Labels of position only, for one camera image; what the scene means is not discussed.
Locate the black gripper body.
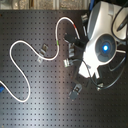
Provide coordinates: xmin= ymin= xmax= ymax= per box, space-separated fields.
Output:
xmin=64 ymin=33 xmax=87 ymax=49

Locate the white cable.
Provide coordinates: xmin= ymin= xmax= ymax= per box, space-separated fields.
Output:
xmin=0 ymin=17 xmax=85 ymax=103

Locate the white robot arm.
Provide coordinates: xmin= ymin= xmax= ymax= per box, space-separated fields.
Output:
xmin=65 ymin=1 xmax=128 ymax=78

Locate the middle metal cable clip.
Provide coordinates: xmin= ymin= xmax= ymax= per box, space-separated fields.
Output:
xmin=64 ymin=43 xmax=75 ymax=67

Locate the metal cable clip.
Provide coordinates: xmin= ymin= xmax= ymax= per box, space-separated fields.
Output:
xmin=64 ymin=43 xmax=75 ymax=67
xmin=37 ymin=44 xmax=48 ymax=64

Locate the left metal cable clip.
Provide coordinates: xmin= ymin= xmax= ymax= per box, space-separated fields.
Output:
xmin=37 ymin=44 xmax=48 ymax=64

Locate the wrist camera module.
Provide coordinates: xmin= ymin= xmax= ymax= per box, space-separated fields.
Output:
xmin=69 ymin=84 xmax=82 ymax=100

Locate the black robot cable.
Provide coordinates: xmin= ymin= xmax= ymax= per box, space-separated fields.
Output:
xmin=70 ymin=58 xmax=128 ymax=92

